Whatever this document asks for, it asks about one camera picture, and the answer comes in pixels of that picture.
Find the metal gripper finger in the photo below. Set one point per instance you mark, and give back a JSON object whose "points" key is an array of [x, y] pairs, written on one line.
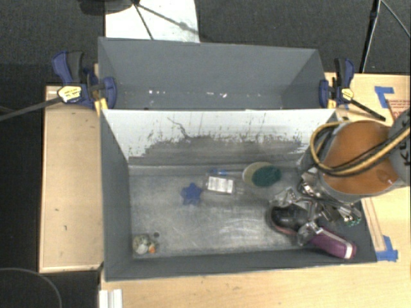
{"points": [[285, 197], [309, 234]]}

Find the black rounded object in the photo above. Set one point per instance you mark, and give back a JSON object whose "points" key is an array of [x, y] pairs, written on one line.
{"points": [[285, 217]]}

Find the purple and white oblong object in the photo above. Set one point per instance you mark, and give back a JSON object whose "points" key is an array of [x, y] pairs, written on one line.
{"points": [[334, 244]]}

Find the clear plastic bottle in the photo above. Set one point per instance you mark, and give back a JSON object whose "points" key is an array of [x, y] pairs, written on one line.
{"points": [[221, 184]]}

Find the grey metal bin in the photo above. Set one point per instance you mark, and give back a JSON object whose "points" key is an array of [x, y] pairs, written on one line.
{"points": [[205, 223]]}

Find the blue star-shaped toy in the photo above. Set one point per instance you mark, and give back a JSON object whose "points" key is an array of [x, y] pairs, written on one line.
{"points": [[191, 194]]}

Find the brown cardboard board, red print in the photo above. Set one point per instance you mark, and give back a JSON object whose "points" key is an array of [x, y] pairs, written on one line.
{"points": [[366, 88]]}

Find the small speckled pale ball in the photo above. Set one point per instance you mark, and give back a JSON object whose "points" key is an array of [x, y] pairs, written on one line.
{"points": [[142, 244]]}

